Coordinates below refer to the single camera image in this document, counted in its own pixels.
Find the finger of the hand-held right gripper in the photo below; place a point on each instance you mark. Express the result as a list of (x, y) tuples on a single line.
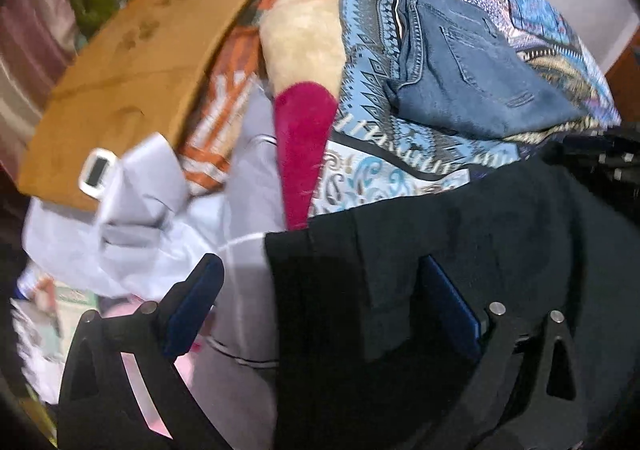
[(605, 157)]

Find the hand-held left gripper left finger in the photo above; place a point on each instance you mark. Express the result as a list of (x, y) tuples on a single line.
[(192, 302)]

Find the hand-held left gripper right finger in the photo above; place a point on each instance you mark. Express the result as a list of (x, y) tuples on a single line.
[(452, 310)]

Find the black pants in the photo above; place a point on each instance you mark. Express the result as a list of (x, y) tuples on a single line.
[(350, 305)]

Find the pink cloth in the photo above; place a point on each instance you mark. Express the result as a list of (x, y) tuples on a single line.
[(190, 370)]

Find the light grey cloth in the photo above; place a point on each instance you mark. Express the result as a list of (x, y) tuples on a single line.
[(150, 230)]

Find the white printed bag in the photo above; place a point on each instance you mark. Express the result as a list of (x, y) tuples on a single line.
[(45, 330)]

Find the small white device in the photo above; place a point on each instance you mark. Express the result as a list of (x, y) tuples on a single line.
[(97, 172)]

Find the blue jeans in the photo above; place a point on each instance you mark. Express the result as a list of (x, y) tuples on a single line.
[(450, 79)]

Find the orange patterned sheet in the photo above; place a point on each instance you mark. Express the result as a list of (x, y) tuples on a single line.
[(220, 119)]

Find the blue patchwork blanket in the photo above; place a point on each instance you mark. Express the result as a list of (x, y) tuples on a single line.
[(365, 54)]

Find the beige and pink fleece blanket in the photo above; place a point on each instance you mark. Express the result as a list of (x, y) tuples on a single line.
[(300, 44)]

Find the striped pink curtain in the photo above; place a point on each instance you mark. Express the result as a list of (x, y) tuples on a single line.
[(30, 44)]

